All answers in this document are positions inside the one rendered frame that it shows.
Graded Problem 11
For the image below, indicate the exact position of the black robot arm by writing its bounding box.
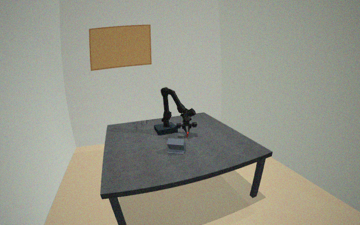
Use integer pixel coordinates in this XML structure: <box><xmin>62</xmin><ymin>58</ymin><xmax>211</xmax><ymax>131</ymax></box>
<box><xmin>161</xmin><ymin>88</ymin><xmax>196</xmax><ymax>128</ymax></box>

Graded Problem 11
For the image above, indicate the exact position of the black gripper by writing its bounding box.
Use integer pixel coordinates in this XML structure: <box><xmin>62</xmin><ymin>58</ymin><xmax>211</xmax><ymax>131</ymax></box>
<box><xmin>176</xmin><ymin>122</ymin><xmax>197</xmax><ymax>134</ymax></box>

